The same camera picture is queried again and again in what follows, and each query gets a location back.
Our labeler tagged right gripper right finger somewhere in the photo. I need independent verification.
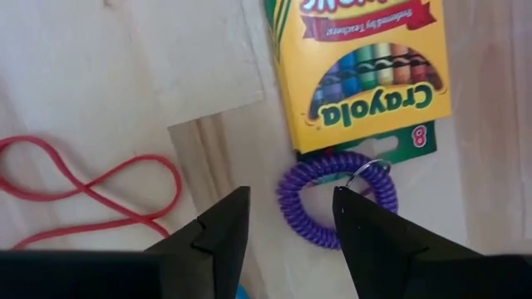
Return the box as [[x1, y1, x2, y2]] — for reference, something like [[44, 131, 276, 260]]
[[332, 185, 485, 299]]

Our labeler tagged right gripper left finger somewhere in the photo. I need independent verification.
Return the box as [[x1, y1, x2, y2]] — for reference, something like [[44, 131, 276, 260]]
[[144, 185, 252, 299]]

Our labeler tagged purple striped snack bag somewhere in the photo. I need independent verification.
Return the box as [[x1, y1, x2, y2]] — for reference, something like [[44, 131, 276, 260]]
[[276, 149, 399, 250]]

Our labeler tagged small red rubber band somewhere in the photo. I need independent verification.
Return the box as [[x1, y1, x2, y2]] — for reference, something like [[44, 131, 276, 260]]
[[0, 135, 183, 251]]

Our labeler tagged yellow Crayola crayon box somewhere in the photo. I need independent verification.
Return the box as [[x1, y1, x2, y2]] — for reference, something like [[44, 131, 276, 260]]
[[264, 0, 453, 165]]

